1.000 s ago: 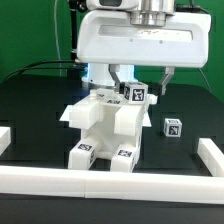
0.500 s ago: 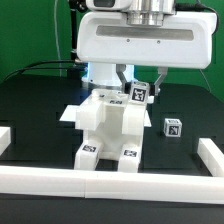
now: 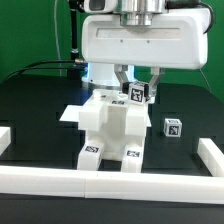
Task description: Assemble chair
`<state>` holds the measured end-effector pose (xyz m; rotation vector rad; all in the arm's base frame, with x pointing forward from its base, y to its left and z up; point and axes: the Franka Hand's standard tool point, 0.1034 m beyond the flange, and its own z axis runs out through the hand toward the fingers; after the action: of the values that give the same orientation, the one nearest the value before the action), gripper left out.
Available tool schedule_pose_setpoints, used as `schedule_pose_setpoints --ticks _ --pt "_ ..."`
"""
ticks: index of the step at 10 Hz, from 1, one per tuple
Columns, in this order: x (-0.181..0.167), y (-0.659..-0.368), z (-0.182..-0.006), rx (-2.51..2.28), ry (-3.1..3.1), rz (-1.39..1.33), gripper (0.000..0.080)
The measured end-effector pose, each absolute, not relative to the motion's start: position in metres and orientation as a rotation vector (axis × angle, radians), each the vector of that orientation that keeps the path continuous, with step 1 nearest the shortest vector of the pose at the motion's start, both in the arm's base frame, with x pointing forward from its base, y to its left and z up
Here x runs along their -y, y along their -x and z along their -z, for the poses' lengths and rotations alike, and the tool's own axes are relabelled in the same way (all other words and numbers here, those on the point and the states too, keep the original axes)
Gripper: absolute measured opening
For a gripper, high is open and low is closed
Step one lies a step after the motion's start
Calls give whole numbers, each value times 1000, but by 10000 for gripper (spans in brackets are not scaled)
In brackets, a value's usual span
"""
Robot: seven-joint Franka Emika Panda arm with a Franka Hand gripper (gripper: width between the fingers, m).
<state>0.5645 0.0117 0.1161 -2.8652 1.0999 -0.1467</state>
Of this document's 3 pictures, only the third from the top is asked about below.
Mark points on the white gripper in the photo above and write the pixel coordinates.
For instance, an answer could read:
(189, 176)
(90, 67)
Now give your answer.
(175, 39)

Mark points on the white tagged cube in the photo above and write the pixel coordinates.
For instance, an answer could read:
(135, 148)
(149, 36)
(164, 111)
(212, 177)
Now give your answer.
(172, 127)
(138, 92)

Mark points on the white chair back frame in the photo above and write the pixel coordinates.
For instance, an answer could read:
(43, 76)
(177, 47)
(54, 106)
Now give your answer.
(94, 114)

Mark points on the white chair seat part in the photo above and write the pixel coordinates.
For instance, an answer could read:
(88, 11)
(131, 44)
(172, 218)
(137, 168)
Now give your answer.
(116, 134)

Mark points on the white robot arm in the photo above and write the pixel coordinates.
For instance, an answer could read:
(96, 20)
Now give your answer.
(138, 13)

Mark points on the white U-shaped fence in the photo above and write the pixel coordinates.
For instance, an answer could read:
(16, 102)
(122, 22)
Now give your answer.
(112, 185)

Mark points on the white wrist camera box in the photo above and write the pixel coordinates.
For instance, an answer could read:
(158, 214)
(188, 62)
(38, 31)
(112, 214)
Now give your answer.
(100, 6)

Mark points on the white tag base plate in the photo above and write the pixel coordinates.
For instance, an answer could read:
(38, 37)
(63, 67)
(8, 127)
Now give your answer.
(71, 115)

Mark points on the black camera stand pole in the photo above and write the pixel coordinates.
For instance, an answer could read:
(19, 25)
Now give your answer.
(76, 6)

